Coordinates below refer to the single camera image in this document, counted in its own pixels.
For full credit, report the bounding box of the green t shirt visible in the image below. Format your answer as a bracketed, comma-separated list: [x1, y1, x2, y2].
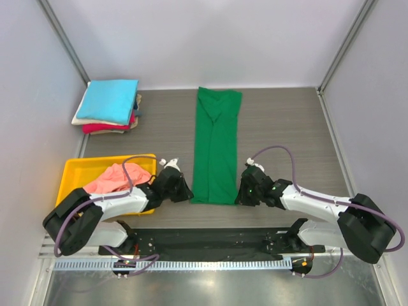
[191, 87, 242, 205]

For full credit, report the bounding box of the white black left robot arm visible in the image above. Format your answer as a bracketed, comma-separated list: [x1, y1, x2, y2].
[43, 166, 194, 258]

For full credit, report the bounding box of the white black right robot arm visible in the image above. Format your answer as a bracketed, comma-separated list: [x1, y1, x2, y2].
[235, 164, 397, 264]

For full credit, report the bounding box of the pink t shirt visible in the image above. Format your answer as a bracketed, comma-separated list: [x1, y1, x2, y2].
[83, 163, 152, 194]

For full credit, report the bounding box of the yellow plastic bin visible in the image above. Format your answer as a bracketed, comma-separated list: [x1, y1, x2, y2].
[55, 154, 157, 205]

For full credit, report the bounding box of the tan folded shirt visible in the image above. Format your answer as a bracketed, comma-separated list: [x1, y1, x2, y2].
[91, 92, 143, 136]

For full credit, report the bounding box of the red folded shirt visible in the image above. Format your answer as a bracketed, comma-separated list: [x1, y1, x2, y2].
[82, 113, 138, 135]

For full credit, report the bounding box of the light blue folded shirt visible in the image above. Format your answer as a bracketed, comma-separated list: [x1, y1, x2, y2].
[75, 79, 138, 125]

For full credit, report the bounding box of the cream folded shirt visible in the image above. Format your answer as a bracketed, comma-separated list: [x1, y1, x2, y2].
[71, 115, 131, 126]

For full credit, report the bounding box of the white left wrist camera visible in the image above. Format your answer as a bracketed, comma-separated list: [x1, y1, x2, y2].
[159, 158, 180, 171]

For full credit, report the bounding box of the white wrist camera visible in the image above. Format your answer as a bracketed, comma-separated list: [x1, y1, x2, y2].
[245, 158, 265, 171]
[159, 158, 180, 171]

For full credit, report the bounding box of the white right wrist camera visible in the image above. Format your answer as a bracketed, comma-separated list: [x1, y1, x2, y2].
[245, 158, 265, 171]

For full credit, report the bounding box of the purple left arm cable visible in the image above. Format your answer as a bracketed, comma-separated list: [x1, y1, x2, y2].
[54, 154, 166, 278]

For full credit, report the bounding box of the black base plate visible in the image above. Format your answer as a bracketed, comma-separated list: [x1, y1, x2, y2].
[110, 228, 325, 258]

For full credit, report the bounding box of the white slotted cable duct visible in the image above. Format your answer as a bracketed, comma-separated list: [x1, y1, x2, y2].
[54, 258, 292, 272]

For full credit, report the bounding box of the right aluminium frame post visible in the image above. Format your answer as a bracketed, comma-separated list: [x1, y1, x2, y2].
[317, 0, 380, 93]

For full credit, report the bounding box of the aluminium frame post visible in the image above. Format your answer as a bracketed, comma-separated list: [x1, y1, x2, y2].
[317, 0, 380, 93]
[37, 0, 90, 85]

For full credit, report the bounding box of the left aluminium frame post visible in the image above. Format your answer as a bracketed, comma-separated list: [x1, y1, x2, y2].
[37, 0, 90, 85]

